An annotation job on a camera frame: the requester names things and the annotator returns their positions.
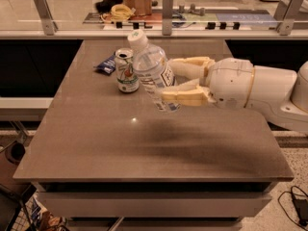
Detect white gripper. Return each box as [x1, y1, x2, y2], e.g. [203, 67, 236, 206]
[161, 57, 255, 109]

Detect clear blue-labelled plastic bottle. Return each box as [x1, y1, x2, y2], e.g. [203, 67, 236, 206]
[127, 29, 180, 112]

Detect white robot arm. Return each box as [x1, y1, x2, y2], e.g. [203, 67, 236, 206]
[157, 57, 308, 134]

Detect white green soda can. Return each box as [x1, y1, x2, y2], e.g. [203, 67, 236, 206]
[115, 48, 139, 93]

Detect blue snack wrapper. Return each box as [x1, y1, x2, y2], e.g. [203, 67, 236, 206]
[95, 54, 116, 75]

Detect black round bin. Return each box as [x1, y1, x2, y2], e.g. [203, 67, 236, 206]
[5, 141, 25, 165]

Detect middle metal railing bracket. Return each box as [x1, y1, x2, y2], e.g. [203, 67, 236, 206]
[162, 0, 173, 36]

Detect metal railing bracket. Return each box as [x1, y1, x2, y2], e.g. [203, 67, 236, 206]
[277, 0, 304, 36]
[33, 0, 58, 36]
[162, 0, 173, 36]

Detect coiled yellow cable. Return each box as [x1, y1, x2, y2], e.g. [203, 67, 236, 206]
[100, 3, 137, 23]

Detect right metal railing bracket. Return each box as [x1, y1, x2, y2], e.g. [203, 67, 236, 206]
[277, 0, 304, 36]

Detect left metal railing bracket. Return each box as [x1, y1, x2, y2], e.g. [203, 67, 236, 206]
[33, 0, 58, 36]

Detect black power adapter with cable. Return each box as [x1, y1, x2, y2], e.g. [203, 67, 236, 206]
[277, 186, 308, 231]

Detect wire basket with items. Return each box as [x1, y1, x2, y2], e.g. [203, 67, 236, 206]
[5, 196, 69, 231]

